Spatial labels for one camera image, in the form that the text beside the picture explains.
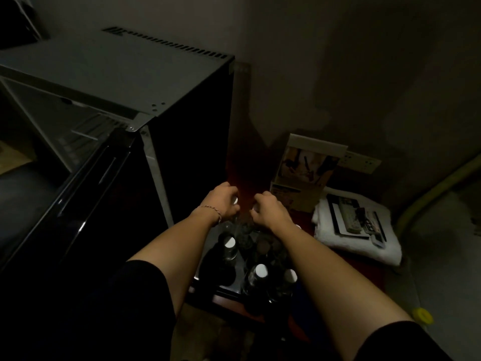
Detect person's left hand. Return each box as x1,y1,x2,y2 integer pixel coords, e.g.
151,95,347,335
195,182,241,225

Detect person's right hand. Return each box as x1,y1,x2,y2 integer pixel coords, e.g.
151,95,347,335
250,191,296,234

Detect cluster of water bottles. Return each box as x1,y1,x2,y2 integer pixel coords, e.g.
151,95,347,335
210,221,301,312

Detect black mini fridge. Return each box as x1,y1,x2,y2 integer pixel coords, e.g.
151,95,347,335
0,27,235,282

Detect person's right forearm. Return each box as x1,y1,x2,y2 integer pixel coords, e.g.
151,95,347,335
276,221,414,359

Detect person's left forearm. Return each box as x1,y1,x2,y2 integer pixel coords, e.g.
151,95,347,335
127,212,222,316

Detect person's black left sleeve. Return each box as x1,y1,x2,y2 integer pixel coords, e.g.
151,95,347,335
75,260,177,361

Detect person's black sleeve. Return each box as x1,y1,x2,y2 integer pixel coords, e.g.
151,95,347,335
75,260,177,361
353,321,453,361

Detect yellow capped liquid bottle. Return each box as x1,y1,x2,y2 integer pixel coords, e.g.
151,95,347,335
412,307,435,327

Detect person's black right sleeve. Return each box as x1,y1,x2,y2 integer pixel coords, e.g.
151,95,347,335
353,321,453,361

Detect red wooden side cabinet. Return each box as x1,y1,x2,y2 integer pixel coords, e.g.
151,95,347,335
184,120,388,342

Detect printed brochure stand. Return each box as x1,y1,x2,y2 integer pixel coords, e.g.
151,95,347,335
270,133,348,214

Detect remote controls on black folder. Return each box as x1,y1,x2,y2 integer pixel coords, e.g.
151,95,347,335
326,194,371,240

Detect black serving tray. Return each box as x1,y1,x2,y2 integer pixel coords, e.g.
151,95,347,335
193,218,301,302

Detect white folded towel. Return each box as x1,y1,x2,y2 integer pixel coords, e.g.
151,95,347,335
312,187,403,267

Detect small grey remote control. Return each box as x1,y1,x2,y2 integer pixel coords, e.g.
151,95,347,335
362,208,386,249

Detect black pen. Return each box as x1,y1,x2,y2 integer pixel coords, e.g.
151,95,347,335
373,210,388,243

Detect braided wrist bracelet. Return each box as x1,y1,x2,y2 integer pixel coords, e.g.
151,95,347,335
199,205,223,225

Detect white double wall socket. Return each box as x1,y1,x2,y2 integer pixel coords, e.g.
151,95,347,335
338,150,382,175

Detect green wall pipe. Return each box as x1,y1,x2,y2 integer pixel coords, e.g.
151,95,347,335
394,153,481,237

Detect white wall panel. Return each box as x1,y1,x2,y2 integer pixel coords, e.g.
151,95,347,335
407,191,481,361

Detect white power cable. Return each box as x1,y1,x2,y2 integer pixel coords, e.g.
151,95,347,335
11,0,43,40

